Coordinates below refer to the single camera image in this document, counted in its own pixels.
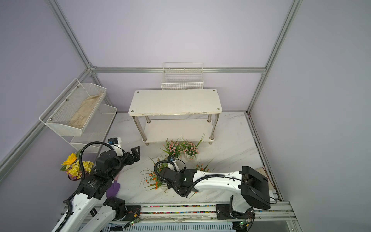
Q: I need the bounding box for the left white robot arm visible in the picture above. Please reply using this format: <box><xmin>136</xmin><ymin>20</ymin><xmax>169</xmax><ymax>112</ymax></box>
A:
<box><xmin>53</xmin><ymin>141</ymin><xmax>141</xmax><ymax>232</ymax></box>

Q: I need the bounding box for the white two-tier rack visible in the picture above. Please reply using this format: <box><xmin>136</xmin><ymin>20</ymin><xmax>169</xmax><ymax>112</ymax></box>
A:
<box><xmin>128</xmin><ymin>89</ymin><xmax>222</xmax><ymax>144</ymax></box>

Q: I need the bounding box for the beige cloth on table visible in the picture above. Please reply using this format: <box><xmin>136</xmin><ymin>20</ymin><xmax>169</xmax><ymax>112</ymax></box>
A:
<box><xmin>255</xmin><ymin>167</ymin><xmax>274</xmax><ymax>190</ymax></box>

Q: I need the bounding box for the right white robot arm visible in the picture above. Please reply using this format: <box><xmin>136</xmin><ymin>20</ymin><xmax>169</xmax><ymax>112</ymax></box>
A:
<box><xmin>154</xmin><ymin>160</ymin><xmax>273</xmax><ymax>221</ymax></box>

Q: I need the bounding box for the white mesh wall shelf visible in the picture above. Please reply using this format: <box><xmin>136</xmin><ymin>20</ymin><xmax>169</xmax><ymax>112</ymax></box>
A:
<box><xmin>39</xmin><ymin>79</ymin><xmax>117</xmax><ymax>151</ymax></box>

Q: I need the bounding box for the white wire basket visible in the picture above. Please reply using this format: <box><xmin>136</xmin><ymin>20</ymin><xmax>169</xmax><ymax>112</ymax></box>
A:
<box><xmin>160</xmin><ymin>62</ymin><xmax>204</xmax><ymax>90</ymax></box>

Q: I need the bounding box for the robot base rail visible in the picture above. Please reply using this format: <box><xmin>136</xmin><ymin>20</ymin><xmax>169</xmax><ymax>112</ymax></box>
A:
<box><xmin>60</xmin><ymin>200</ymin><xmax>298</xmax><ymax>232</ymax></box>

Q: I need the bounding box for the pink flower pot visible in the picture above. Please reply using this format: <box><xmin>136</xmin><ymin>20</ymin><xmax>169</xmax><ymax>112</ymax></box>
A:
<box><xmin>181</xmin><ymin>135</ymin><xmax>204</xmax><ymax>160</ymax></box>
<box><xmin>162</xmin><ymin>136</ymin><xmax>183</xmax><ymax>159</ymax></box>

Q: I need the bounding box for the beige cloth in shelf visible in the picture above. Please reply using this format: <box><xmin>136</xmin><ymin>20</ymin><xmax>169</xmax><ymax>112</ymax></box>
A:
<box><xmin>68</xmin><ymin>93</ymin><xmax>102</xmax><ymax>129</ymax></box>

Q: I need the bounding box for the aluminium frame profile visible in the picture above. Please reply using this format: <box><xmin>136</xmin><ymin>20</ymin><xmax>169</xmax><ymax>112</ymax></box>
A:
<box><xmin>0</xmin><ymin>0</ymin><xmax>303</xmax><ymax>232</ymax></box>

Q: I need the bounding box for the purple pink spray bottle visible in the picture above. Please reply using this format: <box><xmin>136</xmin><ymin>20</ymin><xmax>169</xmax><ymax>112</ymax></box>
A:
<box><xmin>106</xmin><ymin>174</ymin><xmax>120</xmax><ymax>199</ymax></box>

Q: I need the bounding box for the orange flower pot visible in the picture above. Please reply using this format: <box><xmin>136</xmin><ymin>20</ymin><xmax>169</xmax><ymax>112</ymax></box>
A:
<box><xmin>140</xmin><ymin>157</ymin><xmax>168</xmax><ymax>190</ymax></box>
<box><xmin>194</xmin><ymin>160</ymin><xmax>213</xmax><ymax>173</ymax></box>

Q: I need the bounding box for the yellow flower bouquet vase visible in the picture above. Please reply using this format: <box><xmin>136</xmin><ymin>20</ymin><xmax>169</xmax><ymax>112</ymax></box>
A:
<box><xmin>60</xmin><ymin>150</ymin><xmax>94</xmax><ymax>181</ymax></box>

